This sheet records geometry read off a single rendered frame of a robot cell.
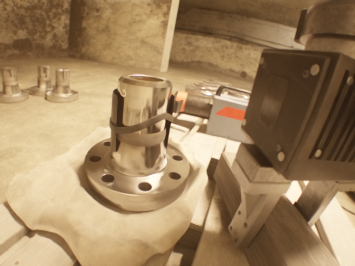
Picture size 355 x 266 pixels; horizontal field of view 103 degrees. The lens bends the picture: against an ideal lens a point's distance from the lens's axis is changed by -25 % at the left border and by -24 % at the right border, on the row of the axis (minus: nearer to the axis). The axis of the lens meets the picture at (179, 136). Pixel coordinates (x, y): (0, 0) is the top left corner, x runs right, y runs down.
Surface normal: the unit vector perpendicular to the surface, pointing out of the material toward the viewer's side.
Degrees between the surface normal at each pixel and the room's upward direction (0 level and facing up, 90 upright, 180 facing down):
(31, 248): 0
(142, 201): 90
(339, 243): 0
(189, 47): 90
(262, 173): 90
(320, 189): 90
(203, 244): 0
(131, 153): 78
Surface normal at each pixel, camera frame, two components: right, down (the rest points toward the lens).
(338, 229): 0.18, -0.89
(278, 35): -0.32, 0.35
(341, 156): 0.11, 0.44
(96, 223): -0.25, -0.83
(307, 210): -0.98, -0.11
